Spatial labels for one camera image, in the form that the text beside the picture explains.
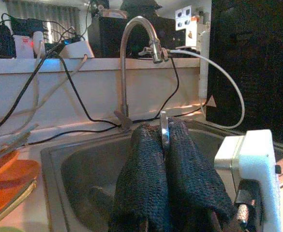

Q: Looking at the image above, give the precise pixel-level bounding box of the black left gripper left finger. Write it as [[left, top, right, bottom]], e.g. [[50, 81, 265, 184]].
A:
[[111, 122, 168, 232]]

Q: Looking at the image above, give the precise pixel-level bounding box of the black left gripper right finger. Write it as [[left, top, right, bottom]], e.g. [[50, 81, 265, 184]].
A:
[[166, 117, 237, 232]]

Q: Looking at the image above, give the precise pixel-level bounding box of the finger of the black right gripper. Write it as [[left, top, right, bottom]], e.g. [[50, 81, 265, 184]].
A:
[[237, 203, 251, 226]]

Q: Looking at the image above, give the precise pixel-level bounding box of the shiny metal spoon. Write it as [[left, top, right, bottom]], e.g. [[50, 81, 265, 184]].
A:
[[160, 111, 171, 152]]

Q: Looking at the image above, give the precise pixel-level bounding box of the steel kitchen sink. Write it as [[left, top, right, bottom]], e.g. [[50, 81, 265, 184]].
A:
[[40, 120, 283, 232]]

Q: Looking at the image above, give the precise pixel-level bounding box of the pale triangle sticker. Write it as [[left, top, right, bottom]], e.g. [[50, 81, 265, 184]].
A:
[[205, 94, 217, 107]]

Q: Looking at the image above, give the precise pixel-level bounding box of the steel gooseneck faucet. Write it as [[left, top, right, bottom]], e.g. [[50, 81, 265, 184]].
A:
[[113, 15, 171, 132]]

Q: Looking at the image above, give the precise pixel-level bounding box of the orange plate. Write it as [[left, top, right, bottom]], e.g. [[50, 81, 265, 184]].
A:
[[0, 159, 41, 219]]

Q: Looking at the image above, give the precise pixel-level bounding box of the black tall appliance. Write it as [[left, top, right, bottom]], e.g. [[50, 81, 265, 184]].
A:
[[205, 0, 283, 150]]

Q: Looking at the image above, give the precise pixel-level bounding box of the white router box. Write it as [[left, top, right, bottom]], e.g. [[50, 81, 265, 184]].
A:
[[59, 40, 95, 58]]

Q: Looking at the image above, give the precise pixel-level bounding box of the black box appliance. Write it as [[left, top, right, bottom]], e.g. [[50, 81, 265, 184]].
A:
[[88, 16, 176, 58]]

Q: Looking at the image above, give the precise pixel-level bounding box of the white printed box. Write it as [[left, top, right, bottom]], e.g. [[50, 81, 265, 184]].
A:
[[175, 7, 210, 48]]

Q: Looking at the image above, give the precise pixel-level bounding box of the white charger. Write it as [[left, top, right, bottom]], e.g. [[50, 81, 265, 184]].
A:
[[13, 31, 45, 58]]

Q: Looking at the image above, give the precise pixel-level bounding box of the black power adapter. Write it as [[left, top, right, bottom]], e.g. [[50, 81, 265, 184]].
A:
[[10, 18, 45, 37]]

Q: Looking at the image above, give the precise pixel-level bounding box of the small black adapter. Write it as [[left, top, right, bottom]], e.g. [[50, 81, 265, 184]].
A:
[[0, 24, 14, 58]]

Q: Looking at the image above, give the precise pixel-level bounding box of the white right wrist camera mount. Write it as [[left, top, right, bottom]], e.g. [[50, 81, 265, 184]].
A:
[[213, 129, 283, 232]]

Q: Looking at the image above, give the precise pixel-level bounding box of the white faucet hose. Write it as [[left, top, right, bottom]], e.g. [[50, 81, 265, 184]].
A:
[[166, 49, 245, 129]]

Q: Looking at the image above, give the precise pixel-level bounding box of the beige round cable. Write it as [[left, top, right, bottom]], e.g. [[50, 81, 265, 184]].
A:
[[0, 55, 88, 124]]

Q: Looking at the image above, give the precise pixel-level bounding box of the thick black power cable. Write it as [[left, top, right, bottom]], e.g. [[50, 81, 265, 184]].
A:
[[0, 57, 47, 137]]

